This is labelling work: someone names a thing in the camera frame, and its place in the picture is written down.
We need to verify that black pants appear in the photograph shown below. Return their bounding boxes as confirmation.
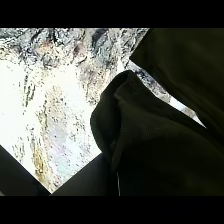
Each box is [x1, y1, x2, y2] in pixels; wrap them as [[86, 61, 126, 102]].
[[49, 27, 224, 197]]

